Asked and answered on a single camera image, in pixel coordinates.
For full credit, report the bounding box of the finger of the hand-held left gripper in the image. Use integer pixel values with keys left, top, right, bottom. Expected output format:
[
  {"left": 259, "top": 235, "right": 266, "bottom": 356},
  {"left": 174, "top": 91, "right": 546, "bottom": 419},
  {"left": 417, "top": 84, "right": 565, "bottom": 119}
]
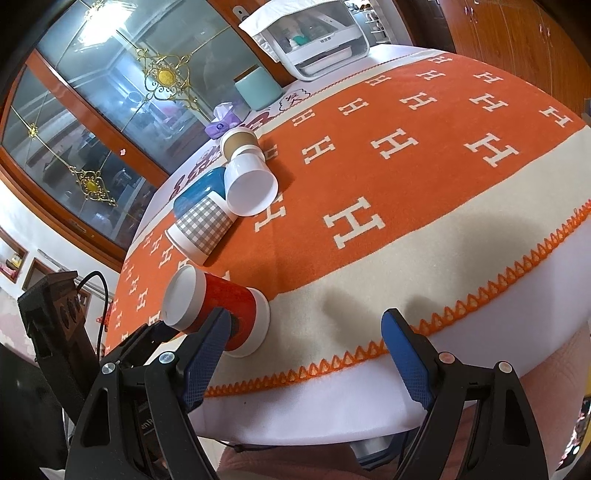
[{"left": 102, "top": 322, "right": 186, "bottom": 366}]

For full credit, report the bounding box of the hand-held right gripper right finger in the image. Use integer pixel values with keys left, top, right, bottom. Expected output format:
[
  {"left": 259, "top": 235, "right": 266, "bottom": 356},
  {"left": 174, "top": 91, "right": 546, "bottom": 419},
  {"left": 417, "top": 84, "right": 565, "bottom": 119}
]
[{"left": 380, "top": 308, "right": 550, "bottom": 480}]

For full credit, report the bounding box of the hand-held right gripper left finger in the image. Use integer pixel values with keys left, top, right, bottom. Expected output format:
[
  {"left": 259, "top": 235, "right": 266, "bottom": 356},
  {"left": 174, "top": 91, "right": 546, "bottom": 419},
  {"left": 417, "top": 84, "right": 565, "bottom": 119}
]
[{"left": 65, "top": 308, "right": 234, "bottom": 480}]

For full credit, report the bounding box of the red paper cup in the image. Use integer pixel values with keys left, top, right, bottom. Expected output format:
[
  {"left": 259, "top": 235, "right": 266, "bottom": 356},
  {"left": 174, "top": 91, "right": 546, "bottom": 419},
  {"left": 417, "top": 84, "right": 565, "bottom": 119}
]
[{"left": 161, "top": 265, "right": 271, "bottom": 359}]

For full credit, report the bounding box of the grey checked paper cup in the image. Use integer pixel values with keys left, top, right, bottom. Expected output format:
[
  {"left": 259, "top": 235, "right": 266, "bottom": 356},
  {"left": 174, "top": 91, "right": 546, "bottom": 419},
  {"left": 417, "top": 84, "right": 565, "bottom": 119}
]
[{"left": 165, "top": 194, "right": 236, "bottom": 265}]

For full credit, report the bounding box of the blue cup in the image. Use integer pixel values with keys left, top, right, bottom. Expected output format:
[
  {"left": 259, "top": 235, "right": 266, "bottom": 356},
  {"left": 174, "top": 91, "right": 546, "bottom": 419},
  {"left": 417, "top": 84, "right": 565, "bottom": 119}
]
[{"left": 173, "top": 167, "right": 230, "bottom": 217}]

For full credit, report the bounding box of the white plastic cup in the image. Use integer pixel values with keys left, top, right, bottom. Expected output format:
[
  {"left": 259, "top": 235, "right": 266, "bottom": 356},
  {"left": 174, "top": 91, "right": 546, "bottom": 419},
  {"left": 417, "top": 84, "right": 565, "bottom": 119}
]
[{"left": 225, "top": 144, "right": 279, "bottom": 217}]

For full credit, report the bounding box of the brown paper cup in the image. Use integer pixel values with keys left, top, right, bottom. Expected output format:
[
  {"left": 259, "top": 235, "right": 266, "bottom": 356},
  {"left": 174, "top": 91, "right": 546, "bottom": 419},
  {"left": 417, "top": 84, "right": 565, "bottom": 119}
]
[{"left": 219, "top": 128, "right": 257, "bottom": 158}]

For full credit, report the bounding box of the person's leg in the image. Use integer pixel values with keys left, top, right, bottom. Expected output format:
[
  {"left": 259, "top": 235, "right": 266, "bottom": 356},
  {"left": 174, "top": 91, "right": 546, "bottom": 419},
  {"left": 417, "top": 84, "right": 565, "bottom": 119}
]
[{"left": 216, "top": 323, "right": 591, "bottom": 480}]

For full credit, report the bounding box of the orange patterned blanket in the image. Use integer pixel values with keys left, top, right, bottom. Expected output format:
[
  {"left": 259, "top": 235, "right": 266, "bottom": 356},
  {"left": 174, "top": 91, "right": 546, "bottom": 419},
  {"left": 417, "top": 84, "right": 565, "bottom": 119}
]
[{"left": 104, "top": 51, "right": 591, "bottom": 400}]

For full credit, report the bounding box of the purple tissue pack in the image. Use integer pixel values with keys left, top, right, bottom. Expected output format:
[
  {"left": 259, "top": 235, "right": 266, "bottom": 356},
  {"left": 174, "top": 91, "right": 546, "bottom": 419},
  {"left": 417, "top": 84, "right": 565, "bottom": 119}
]
[{"left": 206, "top": 103, "right": 243, "bottom": 138}]

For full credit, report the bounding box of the wooden glass door cabinet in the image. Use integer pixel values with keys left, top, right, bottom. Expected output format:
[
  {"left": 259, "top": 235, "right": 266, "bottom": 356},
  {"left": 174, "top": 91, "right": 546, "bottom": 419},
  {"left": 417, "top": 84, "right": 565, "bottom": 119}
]
[{"left": 0, "top": 0, "right": 288, "bottom": 274}]

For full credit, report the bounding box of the teal round container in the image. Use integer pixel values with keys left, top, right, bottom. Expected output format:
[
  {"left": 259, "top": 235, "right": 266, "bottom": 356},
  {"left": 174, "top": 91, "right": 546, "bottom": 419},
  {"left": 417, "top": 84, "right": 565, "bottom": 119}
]
[{"left": 234, "top": 66, "right": 284, "bottom": 112}]

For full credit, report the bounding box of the white countertop appliance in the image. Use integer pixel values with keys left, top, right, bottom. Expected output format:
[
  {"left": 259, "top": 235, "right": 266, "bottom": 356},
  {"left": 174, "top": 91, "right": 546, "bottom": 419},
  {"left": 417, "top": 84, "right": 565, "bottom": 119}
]
[{"left": 238, "top": 0, "right": 370, "bottom": 82}]

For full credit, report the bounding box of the brown wooden wardrobe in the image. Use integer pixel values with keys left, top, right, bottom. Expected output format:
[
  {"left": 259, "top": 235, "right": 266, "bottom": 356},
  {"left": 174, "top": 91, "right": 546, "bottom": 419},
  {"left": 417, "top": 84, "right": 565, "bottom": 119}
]
[{"left": 402, "top": 0, "right": 591, "bottom": 112}]

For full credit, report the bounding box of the black cable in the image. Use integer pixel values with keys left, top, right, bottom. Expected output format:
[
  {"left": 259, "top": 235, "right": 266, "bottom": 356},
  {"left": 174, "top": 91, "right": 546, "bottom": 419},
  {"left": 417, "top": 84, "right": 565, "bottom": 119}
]
[{"left": 75, "top": 271, "right": 112, "bottom": 352}]

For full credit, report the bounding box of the wooden wall niche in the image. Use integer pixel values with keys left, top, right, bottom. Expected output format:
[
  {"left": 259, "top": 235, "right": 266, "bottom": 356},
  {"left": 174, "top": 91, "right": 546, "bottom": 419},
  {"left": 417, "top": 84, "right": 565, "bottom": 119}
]
[{"left": 0, "top": 225, "right": 30, "bottom": 283}]

